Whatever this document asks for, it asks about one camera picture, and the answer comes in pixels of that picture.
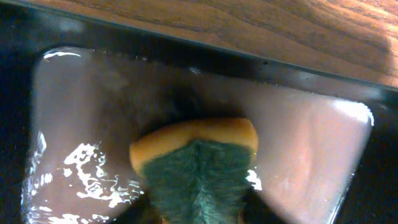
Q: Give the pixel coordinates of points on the green and orange sponge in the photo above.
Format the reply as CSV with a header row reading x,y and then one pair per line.
x,y
195,171

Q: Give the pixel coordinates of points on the black rectangular water tray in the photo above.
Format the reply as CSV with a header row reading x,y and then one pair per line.
x,y
82,80

